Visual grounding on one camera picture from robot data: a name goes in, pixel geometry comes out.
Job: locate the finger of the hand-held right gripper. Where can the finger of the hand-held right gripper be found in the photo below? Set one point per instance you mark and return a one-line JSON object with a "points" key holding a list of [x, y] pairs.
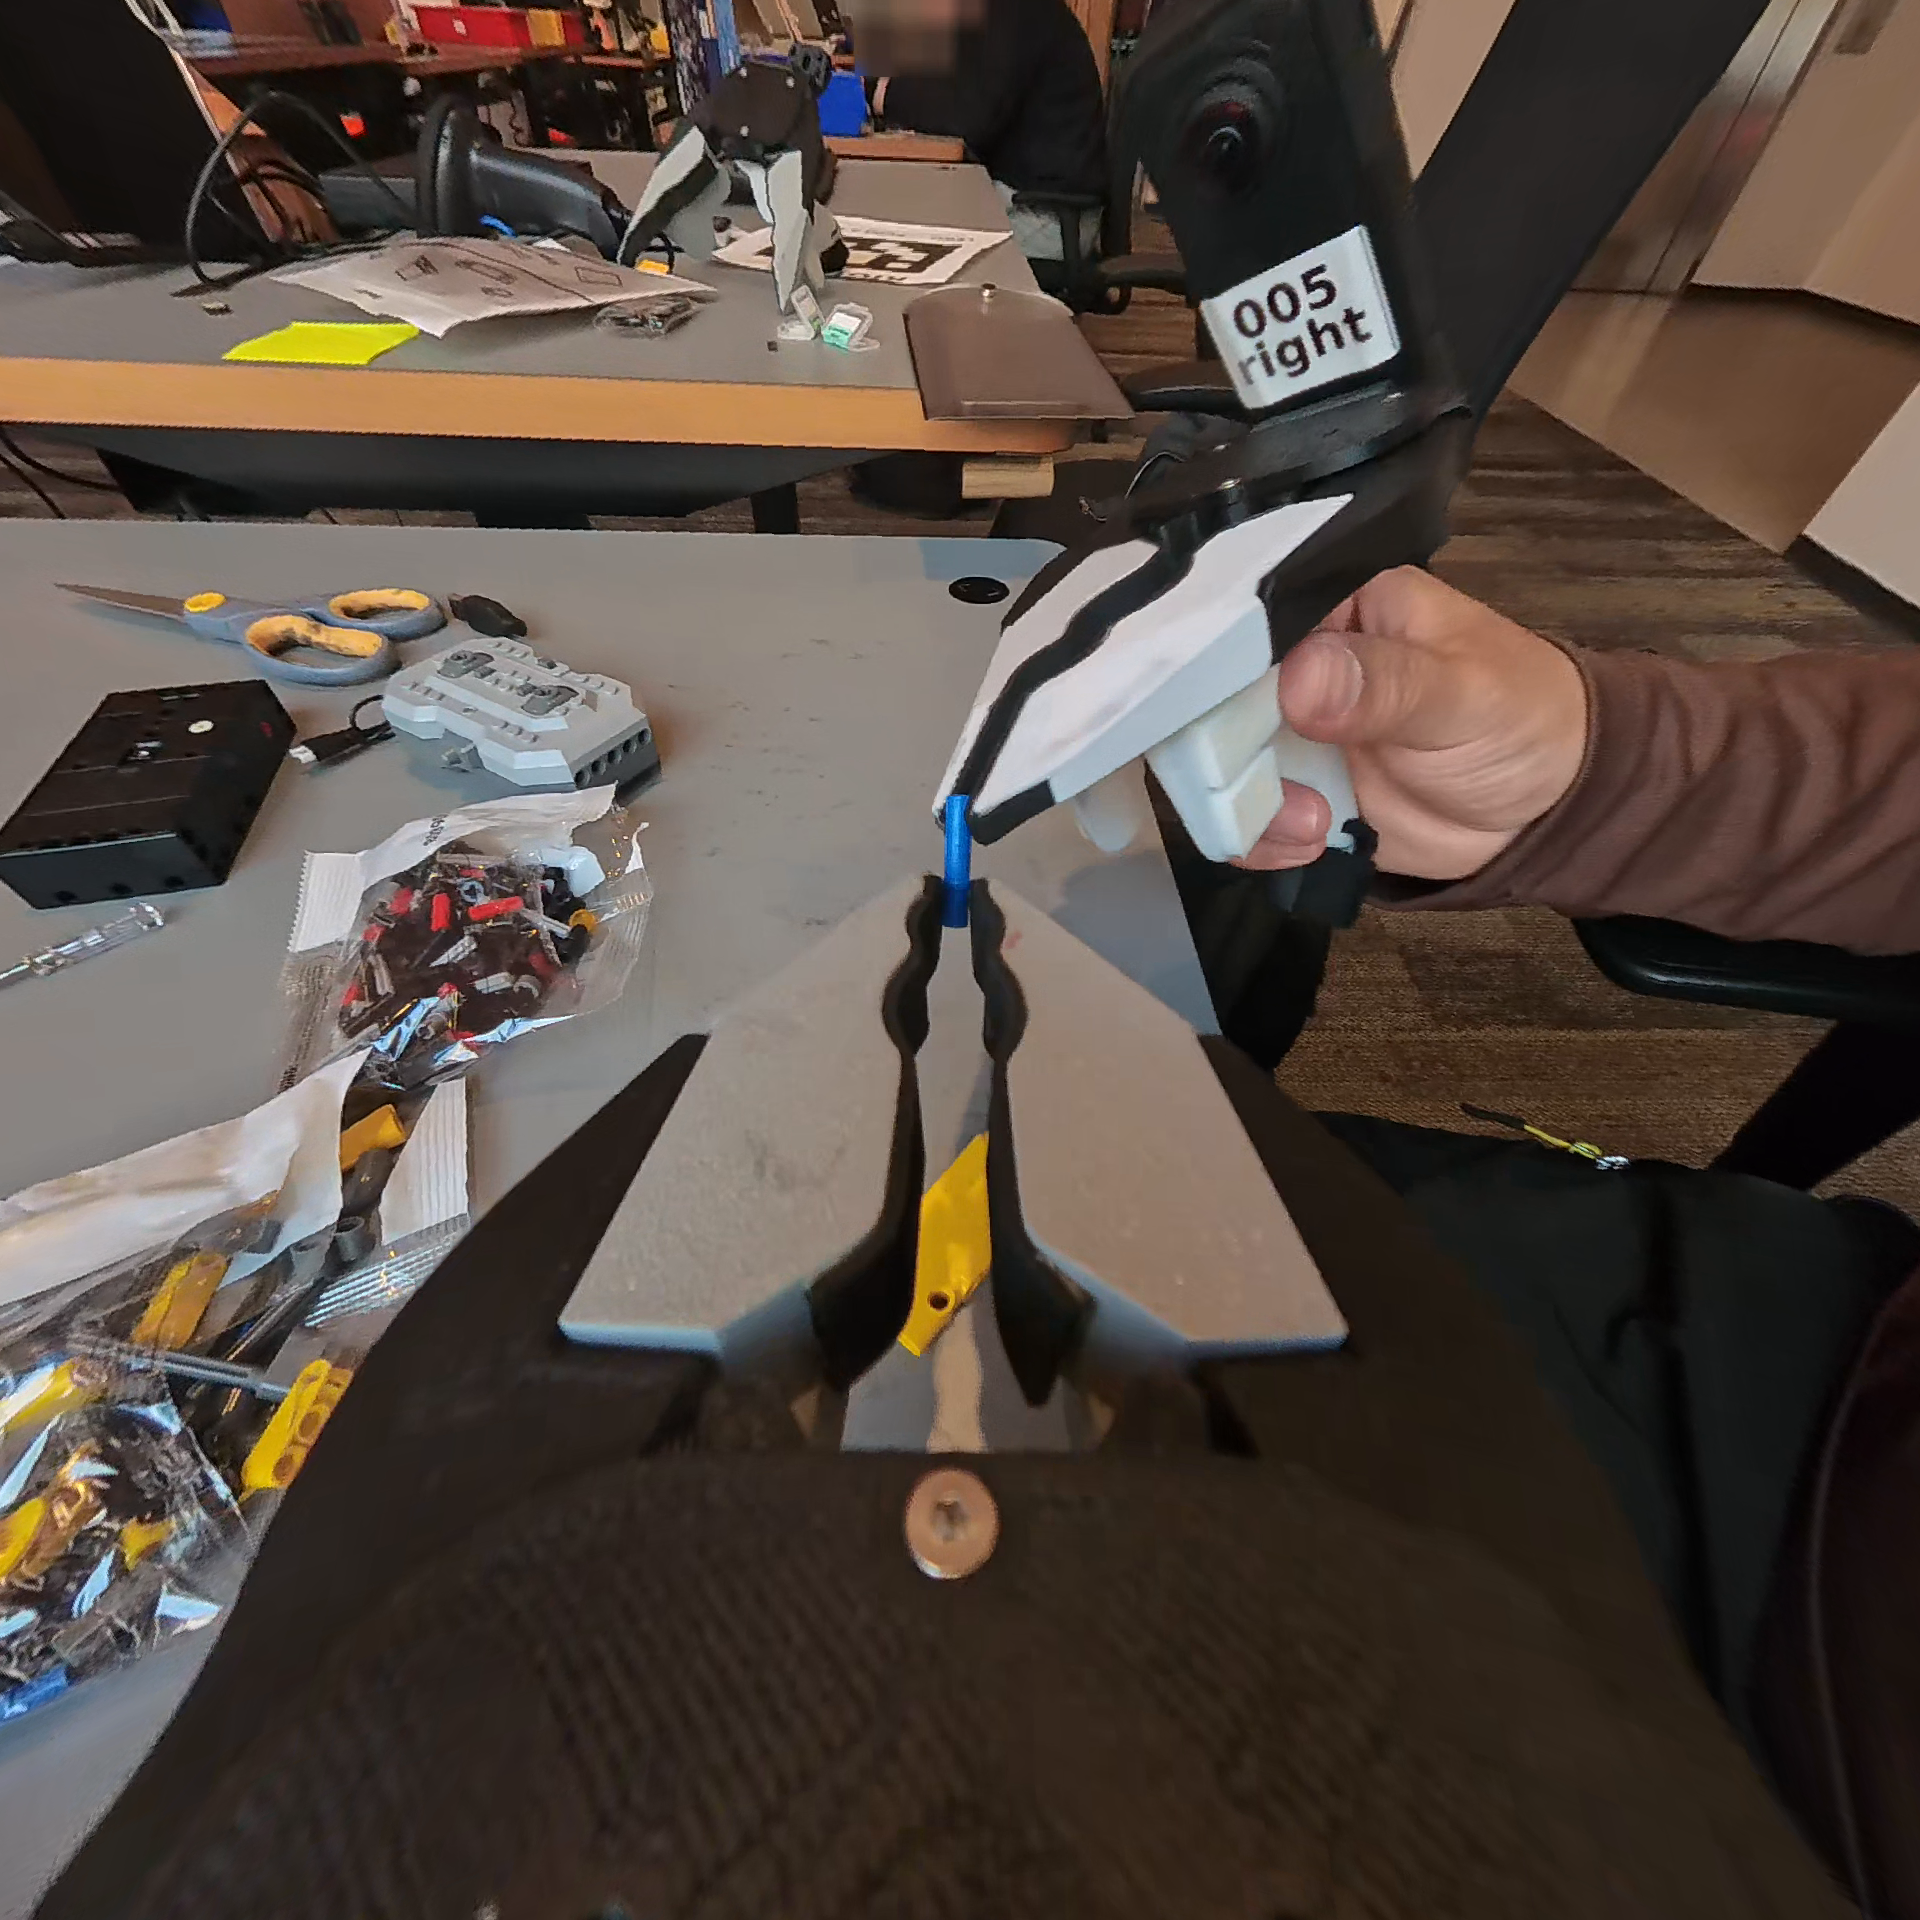
{"points": [[1112, 585], [1142, 703]]}

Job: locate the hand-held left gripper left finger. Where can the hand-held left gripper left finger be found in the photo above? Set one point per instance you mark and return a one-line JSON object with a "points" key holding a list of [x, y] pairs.
{"points": [[751, 1169]]}

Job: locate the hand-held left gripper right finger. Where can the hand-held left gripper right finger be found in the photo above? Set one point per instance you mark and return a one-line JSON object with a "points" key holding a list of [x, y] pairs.
{"points": [[1158, 1169]]}

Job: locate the yellow panel brick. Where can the yellow panel brick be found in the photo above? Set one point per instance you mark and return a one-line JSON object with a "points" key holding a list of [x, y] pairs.
{"points": [[949, 1246]]}

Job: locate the blue pin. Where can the blue pin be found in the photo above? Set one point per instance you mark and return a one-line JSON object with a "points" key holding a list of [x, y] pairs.
{"points": [[959, 861]]}

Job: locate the grey desk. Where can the grey desk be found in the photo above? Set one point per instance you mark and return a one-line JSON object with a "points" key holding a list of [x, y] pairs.
{"points": [[782, 719]]}

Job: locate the person's right hand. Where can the person's right hand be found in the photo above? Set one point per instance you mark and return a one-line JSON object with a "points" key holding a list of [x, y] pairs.
{"points": [[1442, 703]]}

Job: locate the bag of black red pins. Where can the bag of black red pins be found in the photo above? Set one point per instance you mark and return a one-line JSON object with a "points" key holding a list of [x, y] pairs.
{"points": [[450, 945]]}

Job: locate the printed marker sheet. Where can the printed marker sheet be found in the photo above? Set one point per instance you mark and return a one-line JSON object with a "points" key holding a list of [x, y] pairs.
{"points": [[900, 246]]}

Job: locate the person's black trousers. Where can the person's black trousers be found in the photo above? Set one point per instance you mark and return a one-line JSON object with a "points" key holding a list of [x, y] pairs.
{"points": [[1577, 1350]]}

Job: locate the grey hub brick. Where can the grey hub brick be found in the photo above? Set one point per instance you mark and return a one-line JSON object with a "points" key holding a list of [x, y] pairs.
{"points": [[525, 719]]}

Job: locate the unused black grey gripper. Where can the unused black grey gripper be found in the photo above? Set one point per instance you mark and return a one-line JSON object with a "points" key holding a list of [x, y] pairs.
{"points": [[751, 151]]}

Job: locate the black office chair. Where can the black office chair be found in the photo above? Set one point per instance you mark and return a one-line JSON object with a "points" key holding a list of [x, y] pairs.
{"points": [[1771, 992]]}

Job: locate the bag of yellow bricks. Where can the bag of yellow bricks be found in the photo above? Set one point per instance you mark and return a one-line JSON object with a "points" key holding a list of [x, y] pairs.
{"points": [[151, 1426]]}

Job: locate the white paper sheets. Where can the white paper sheets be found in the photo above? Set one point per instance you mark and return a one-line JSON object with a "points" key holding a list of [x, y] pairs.
{"points": [[481, 278]]}

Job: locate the grey yellow scissors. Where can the grey yellow scissors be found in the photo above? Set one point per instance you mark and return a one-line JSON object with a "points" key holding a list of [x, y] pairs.
{"points": [[300, 631]]}

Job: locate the black battery box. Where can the black battery box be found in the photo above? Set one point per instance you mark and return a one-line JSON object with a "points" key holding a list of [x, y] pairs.
{"points": [[137, 795]]}

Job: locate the black handheld scanner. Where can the black handheld scanner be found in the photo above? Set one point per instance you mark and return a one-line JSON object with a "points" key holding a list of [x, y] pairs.
{"points": [[511, 181]]}

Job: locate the yellow sticky note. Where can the yellow sticky note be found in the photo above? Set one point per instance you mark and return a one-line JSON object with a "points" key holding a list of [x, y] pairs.
{"points": [[323, 341]]}

